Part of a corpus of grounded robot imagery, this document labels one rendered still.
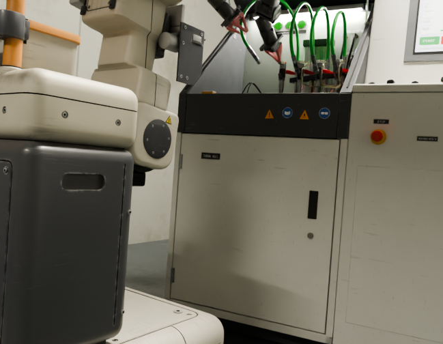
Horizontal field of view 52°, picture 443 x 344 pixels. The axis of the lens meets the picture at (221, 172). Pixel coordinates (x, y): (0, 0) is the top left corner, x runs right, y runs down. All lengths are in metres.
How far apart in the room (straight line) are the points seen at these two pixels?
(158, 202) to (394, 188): 2.51
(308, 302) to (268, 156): 0.55
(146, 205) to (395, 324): 2.46
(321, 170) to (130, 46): 0.80
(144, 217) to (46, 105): 2.93
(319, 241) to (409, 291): 0.33
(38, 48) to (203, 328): 0.74
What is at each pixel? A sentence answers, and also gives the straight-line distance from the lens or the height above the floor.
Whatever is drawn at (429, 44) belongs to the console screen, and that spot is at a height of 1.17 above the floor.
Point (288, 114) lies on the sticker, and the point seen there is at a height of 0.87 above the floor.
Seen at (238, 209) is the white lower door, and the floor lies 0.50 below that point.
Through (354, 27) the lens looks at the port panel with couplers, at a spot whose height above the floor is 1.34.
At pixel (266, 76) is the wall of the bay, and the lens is 2.35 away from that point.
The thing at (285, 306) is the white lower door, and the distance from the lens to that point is 1.75.
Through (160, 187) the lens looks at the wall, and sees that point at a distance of 3.80.
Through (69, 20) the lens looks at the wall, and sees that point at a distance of 3.28.
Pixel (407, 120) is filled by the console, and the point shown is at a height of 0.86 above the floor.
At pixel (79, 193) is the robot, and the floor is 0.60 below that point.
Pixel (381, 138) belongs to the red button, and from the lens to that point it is 1.59.
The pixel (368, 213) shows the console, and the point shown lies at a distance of 1.62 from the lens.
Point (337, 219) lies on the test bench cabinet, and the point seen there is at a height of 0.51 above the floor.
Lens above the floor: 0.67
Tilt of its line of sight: 1 degrees down
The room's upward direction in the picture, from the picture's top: 4 degrees clockwise
